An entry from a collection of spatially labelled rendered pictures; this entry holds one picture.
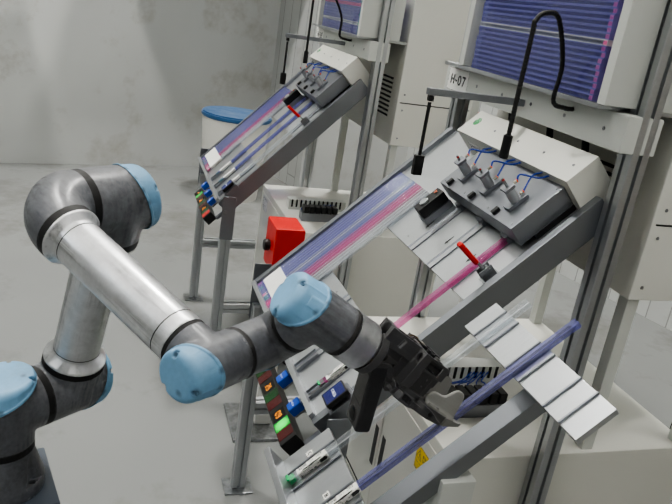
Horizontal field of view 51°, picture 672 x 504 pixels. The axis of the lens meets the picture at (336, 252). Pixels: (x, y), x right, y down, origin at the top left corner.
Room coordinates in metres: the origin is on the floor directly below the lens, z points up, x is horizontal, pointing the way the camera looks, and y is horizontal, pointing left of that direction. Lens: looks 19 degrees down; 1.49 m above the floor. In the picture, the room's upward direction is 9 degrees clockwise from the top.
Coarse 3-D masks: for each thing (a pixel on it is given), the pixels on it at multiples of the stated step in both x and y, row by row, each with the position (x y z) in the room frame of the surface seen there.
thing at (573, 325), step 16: (576, 320) 1.02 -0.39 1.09; (560, 336) 1.01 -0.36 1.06; (544, 352) 1.00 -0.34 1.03; (512, 368) 0.99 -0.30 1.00; (496, 384) 0.98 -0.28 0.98; (464, 400) 0.98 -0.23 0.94; (480, 400) 0.97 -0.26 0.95; (432, 432) 0.95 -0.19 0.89; (400, 448) 0.95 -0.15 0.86; (416, 448) 0.94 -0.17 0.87; (384, 464) 0.93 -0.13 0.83; (368, 480) 0.92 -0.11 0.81
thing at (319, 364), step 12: (336, 288) 1.60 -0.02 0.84; (348, 300) 1.53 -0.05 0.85; (312, 348) 1.43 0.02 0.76; (300, 360) 1.40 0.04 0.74; (312, 360) 1.39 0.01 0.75; (324, 360) 1.37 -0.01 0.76; (336, 360) 1.35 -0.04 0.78; (300, 372) 1.38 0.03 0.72; (312, 372) 1.35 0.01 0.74; (324, 372) 1.33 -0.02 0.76; (348, 372) 1.29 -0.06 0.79; (312, 384) 1.32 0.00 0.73; (324, 384) 1.28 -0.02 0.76; (312, 396) 1.28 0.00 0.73
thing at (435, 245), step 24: (456, 144) 1.92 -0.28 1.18; (408, 168) 1.96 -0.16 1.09; (432, 168) 1.88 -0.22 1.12; (456, 168) 1.80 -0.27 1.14; (408, 216) 1.72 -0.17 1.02; (456, 216) 1.60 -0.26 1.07; (408, 240) 1.62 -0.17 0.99; (432, 240) 1.56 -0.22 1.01; (456, 240) 1.51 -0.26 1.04; (480, 240) 1.46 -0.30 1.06; (528, 240) 1.38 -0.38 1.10; (432, 264) 1.48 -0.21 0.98; (456, 264) 1.43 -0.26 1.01; (504, 264) 1.35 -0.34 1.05; (456, 288) 1.36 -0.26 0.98
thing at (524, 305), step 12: (516, 312) 1.11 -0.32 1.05; (492, 324) 1.11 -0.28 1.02; (504, 324) 1.10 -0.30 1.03; (480, 336) 1.10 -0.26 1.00; (468, 348) 1.08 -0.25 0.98; (444, 360) 1.08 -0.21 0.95; (456, 360) 1.08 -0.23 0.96; (384, 408) 1.05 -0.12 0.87; (348, 432) 1.03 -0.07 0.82; (360, 432) 1.03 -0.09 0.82; (336, 444) 1.02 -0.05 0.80
